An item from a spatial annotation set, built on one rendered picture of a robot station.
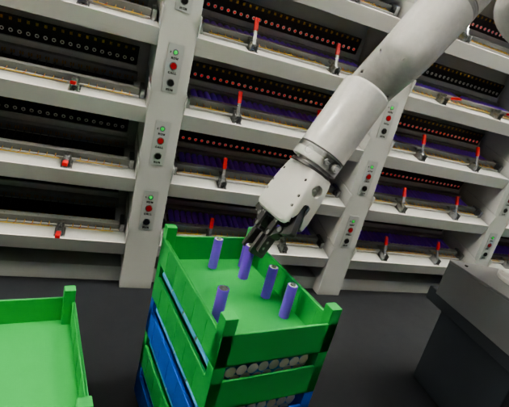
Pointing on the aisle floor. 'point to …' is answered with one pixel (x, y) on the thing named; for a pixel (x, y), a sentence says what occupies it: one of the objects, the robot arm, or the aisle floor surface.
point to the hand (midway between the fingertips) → (258, 241)
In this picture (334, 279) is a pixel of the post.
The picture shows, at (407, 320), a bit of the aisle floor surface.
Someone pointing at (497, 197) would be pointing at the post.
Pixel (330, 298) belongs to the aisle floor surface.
